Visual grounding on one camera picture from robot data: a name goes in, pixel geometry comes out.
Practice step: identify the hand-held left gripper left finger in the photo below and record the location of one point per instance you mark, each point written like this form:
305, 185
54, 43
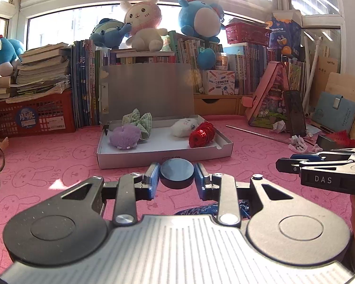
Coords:
154, 182

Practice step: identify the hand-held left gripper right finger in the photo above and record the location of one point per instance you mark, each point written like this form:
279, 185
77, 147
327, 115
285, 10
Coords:
199, 180

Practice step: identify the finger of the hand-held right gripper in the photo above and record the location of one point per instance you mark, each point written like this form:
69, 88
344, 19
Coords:
287, 165
304, 156

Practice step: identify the wide black bottle cap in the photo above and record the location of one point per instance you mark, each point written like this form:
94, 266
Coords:
177, 173

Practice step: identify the blue floral fabric pouch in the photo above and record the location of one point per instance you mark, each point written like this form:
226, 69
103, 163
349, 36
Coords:
195, 210

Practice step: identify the grey cardboard box with lid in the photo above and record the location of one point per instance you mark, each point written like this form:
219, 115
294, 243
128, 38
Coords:
165, 143

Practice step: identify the red crochet scrunchie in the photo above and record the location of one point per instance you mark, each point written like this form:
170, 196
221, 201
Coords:
201, 136

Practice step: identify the purple fluffy plush toy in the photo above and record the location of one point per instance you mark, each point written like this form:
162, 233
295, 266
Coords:
124, 137

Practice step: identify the white fluffy plush toy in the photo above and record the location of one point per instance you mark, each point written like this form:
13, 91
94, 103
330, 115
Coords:
183, 127

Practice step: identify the green checked fabric bow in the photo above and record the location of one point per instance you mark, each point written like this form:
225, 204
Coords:
139, 121

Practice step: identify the white purple fabric scrunchie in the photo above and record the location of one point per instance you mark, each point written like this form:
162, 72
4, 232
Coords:
297, 143

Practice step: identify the small black box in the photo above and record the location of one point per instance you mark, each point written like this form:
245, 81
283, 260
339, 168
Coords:
325, 142

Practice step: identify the red crochet piece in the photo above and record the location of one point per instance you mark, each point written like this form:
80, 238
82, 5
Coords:
343, 139

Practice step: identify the white folded paper figure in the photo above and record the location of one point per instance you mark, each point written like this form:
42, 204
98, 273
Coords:
277, 126

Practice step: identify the black smartphone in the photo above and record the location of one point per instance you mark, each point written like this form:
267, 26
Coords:
294, 112

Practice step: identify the thin metal rod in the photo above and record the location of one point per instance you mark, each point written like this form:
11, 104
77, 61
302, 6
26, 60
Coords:
254, 133

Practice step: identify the blue notebook with clasp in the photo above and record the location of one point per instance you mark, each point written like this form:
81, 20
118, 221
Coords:
334, 112

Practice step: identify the pink triangular toy house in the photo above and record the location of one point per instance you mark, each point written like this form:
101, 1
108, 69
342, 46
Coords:
266, 103

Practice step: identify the black binder clip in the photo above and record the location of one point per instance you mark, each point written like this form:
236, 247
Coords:
106, 128

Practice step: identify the pink paper tag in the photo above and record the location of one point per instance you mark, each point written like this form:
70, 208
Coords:
247, 101

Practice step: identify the wooden drawer unit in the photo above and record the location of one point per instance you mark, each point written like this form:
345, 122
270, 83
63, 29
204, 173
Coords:
219, 106

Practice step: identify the brown cardboard panel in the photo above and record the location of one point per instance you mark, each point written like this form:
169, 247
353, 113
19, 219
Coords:
328, 80

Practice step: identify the light wooden board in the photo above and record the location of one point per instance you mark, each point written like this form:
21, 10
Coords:
352, 88

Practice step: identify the white colourful printed box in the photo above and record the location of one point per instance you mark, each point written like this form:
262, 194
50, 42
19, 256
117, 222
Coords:
219, 82

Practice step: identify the pink rabbit print mat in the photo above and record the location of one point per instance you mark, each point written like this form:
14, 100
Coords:
47, 159

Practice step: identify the row of upright books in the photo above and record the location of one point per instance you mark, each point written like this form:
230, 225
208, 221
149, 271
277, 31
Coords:
82, 88

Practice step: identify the large red plastic basket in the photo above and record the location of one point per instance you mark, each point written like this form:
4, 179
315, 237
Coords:
56, 115

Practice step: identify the small blue plush ball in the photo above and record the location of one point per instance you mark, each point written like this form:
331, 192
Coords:
206, 58

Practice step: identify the blue printed carton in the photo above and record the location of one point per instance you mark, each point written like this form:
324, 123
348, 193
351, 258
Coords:
284, 35

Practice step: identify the small red plastic basket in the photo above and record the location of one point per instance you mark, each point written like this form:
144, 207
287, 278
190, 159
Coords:
247, 34

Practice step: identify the blue green plush toy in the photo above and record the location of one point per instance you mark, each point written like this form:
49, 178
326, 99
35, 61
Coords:
109, 34

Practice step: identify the large blue mouse plush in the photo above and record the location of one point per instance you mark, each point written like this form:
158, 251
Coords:
201, 20

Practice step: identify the stack of paperback books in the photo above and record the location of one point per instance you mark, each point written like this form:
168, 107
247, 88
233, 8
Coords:
41, 68

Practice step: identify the pink white rabbit plush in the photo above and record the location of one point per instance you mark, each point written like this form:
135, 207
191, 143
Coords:
143, 20

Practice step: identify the blue white plush toy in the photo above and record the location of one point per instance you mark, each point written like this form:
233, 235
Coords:
3, 53

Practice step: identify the white plastic pipe frame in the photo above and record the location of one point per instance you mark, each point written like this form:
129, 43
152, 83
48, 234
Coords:
313, 65

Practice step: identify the white window frame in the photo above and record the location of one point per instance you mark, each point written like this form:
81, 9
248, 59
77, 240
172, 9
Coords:
77, 6

